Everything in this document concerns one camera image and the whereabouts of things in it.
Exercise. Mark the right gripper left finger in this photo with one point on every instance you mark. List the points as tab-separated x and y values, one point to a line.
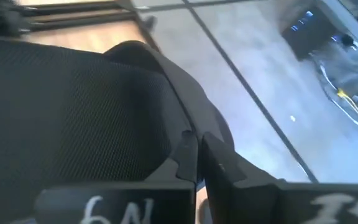
186	161

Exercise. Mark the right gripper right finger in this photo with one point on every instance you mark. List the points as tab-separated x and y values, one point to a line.
228	193

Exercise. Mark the black rubber slide sandal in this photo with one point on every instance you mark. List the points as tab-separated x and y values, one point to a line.
73	109

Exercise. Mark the black tower with blue lights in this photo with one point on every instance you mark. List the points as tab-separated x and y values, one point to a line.
309	34

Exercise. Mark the black aluminium table frame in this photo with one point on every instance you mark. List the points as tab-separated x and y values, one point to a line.
82	15

